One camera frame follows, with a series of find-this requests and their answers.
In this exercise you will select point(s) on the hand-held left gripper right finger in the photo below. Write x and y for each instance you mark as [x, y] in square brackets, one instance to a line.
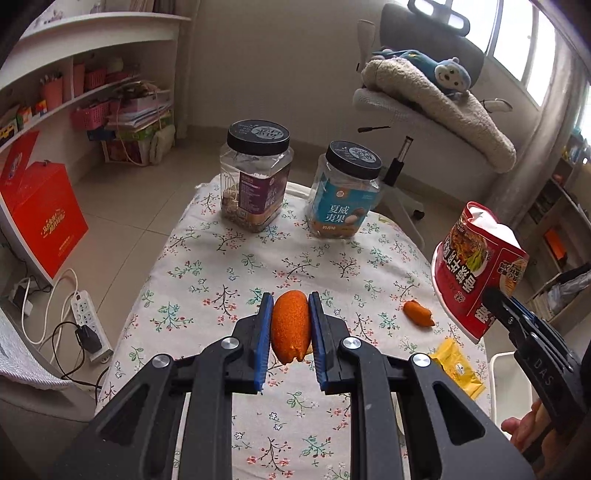
[317, 341]

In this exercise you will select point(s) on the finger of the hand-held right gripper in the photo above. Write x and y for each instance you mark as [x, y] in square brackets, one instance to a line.
[524, 311]
[503, 311]

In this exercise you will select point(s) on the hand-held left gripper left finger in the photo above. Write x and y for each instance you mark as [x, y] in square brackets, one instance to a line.
[264, 341]

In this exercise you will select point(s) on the orange fried snack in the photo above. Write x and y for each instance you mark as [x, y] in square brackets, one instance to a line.
[290, 327]

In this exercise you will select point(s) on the white plastic bin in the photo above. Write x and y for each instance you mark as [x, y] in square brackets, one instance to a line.
[505, 383]

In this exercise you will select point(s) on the red instant noodle cup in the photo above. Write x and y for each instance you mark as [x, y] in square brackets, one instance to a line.
[466, 267]

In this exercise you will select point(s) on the yellow snack packet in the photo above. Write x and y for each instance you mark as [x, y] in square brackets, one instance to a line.
[457, 369]

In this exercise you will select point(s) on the small brown sausage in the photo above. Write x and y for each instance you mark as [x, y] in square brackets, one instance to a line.
[415, 311]

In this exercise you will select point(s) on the person's right hand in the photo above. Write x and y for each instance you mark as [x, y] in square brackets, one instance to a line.
[526, 429]

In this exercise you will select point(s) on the clear plastic bag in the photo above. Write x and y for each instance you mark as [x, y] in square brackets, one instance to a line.
[570, 288]

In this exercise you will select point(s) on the orange box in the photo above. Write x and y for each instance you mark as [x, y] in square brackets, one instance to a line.
[554, 243]

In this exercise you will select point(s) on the floral tablecloth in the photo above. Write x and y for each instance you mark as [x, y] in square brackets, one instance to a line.
[221, 277]

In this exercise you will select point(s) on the wooden shelf unit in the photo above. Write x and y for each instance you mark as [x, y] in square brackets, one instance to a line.
[563, 221]

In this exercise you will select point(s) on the blue label plastic jar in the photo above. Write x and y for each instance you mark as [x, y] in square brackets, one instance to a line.
[341, 212]

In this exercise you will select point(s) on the purple label plastic jar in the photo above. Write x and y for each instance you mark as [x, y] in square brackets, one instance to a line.
[258, 194]

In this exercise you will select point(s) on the black plug adapter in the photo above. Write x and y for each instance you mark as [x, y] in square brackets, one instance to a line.
[90, 338]

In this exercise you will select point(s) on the beige lace curtain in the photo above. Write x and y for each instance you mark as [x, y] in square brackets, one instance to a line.
[545, 138]

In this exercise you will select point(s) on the white power strip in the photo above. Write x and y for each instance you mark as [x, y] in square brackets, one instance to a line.
[85, 311]

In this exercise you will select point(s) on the beige fleece blanket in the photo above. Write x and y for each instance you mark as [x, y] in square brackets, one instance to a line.
[461, 120]

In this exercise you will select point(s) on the white plush cloth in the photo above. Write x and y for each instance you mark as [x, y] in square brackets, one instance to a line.
[161, 144]

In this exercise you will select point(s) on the grey fabric seat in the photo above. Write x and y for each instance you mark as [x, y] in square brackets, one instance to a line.
[23, 369]

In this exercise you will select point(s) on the blue monkey plush toy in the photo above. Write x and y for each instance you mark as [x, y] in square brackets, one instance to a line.
[450, 74]

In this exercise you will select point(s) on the red gift box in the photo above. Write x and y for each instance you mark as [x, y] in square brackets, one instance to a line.
[46, 217]

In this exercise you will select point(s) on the pile of papers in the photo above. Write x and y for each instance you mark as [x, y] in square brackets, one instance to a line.
[138, 106]

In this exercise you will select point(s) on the large window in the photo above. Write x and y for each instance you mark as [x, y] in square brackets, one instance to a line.
[521, 37]

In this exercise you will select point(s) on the large pink basket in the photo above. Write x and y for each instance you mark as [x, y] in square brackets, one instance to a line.
[90, 116]

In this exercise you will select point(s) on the grey office chair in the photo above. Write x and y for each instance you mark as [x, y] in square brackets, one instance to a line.
[401, 27]

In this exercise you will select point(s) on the small pink basket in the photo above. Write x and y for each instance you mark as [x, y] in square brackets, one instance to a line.
[95, 79]

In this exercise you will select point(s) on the pink pen cup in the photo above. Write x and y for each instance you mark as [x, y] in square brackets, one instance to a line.
[53, 94]

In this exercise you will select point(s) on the white bookshelf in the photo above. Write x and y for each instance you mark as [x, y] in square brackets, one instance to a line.
[92, 27]

